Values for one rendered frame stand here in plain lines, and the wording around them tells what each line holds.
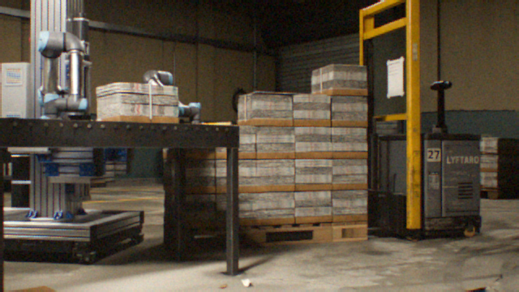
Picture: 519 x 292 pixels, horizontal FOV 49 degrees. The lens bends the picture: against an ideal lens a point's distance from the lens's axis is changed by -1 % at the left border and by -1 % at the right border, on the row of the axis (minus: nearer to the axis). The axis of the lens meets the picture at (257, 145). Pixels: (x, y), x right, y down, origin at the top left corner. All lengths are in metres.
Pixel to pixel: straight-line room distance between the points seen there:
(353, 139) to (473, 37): 6.48
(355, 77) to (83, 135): 2.32
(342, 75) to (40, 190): 2.23
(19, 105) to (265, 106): 1.62
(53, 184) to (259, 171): 1.36
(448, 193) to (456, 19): 6.51
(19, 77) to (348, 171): 2.34
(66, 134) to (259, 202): 1.79
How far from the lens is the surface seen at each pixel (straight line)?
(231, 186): 3.11
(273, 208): 4.06
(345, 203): 4.29
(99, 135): 2.68
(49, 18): 4.04
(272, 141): 4.04
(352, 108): 4.30
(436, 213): 4.52
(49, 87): 3.62
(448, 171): 4.57
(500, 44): 10.32
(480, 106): 10.36
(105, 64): 11.05
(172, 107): 3.36
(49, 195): 3.96
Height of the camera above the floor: 0.67
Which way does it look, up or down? level
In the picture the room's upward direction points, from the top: straight up
